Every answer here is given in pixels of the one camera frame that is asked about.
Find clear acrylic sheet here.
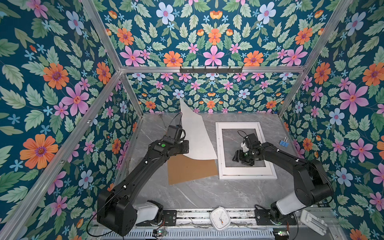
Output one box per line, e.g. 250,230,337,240
222,129,266,168

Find red printed photo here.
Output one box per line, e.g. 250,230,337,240
180,100,217,161

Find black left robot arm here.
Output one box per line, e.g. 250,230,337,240
96,124,189,237

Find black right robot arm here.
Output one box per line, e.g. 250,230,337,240
232,134,334,224

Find brown backing board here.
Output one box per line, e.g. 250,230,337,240
167,155,219,185

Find blue binder clip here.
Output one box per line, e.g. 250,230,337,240
279,137,289,148

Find white square clock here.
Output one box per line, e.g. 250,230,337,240
210,207,231,231

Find white plastic holder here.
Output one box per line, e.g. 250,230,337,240
300,210,328,236

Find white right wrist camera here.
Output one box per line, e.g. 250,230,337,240
241,142,249,153

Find white picture frame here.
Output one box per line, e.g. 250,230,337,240
215,121,278,181

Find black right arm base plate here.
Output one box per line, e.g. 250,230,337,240
254,209,298,226

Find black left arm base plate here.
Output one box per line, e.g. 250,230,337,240
136,210,178,227

